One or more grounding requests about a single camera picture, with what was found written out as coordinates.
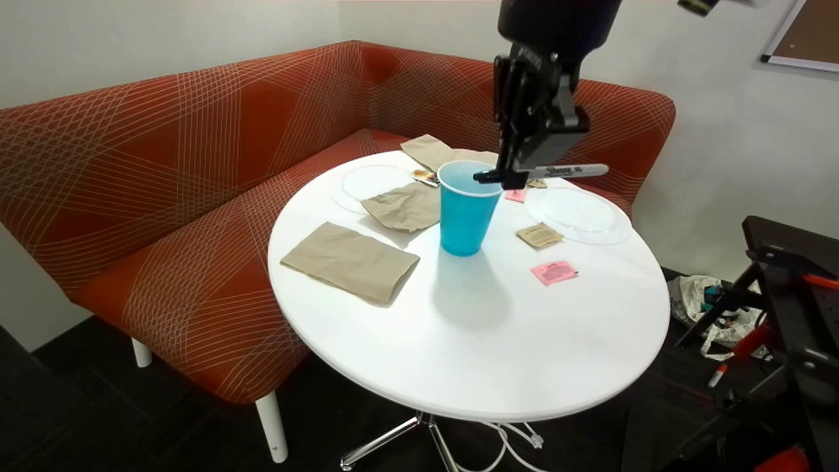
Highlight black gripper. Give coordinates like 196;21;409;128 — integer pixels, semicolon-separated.
491;44;593;193

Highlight grey marker with black cap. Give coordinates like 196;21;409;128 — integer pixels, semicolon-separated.
472;160;611;190

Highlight blue plastic cup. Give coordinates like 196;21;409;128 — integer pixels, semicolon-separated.
434;159;506;259

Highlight brown paper napkin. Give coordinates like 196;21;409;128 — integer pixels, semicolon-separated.
399;131;474;177
360;181;442;237
278;221;423;311
453;147;504;170

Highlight round white table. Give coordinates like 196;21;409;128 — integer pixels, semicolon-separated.
265;147;674;472

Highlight white cloth pile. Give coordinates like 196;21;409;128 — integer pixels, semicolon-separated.
666;273;746;362

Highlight dark ceiling object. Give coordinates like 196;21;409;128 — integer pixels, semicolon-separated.
677;0;725;20

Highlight cork notice board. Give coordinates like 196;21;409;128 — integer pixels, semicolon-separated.
758;0;839;76

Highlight black robot cart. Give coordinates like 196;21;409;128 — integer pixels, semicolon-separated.
664;212;839;472

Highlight orange patterned sofa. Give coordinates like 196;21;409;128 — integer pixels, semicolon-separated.
0;38;680;468

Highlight white cables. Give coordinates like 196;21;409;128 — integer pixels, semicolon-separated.
474;419;548;472

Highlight orange handled clamp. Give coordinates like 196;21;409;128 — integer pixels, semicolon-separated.
708;320;780;392
800;270;839;298

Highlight red clamp handle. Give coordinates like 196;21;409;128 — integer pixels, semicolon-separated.
758;443;812;472

